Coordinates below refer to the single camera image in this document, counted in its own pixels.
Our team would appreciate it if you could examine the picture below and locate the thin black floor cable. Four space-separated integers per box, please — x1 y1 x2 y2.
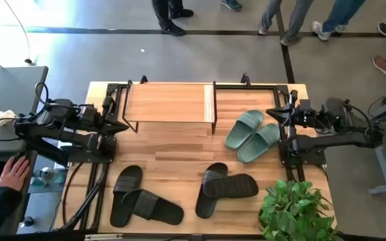
3 0 36 66

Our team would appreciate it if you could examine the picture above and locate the crumpled white tissue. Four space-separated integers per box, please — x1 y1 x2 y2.
0 109 17 131

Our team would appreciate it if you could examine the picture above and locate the wooden background table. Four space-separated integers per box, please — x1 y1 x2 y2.
121 79 218 135

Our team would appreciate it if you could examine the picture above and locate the person's hand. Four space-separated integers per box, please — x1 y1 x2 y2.
0 156 31 191

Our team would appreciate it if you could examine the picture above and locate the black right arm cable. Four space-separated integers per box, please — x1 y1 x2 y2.
343 98 386 138

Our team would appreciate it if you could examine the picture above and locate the black metal rig frame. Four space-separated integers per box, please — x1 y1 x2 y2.
54 72 330 241

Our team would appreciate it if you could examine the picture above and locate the thick black cable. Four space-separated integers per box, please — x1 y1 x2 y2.
61 162 85 226

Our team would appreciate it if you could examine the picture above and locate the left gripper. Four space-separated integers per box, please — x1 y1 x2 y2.
78 96 130 136

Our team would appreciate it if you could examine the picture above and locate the green rubber slide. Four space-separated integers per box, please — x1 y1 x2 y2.
237 123 281 164
224 109 265 151

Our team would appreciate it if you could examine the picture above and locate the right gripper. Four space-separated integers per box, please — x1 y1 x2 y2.
265 89 314 135

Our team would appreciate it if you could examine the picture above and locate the grey side desk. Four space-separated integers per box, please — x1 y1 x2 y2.
0 66 49 237

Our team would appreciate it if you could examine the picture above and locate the green leafy plant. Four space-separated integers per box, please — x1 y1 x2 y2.
258 179 344 241

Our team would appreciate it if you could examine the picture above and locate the black rubber slide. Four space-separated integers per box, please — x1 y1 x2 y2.
109 165 143 228
121 188 185 226
195 162 229 220
202 173 259 199

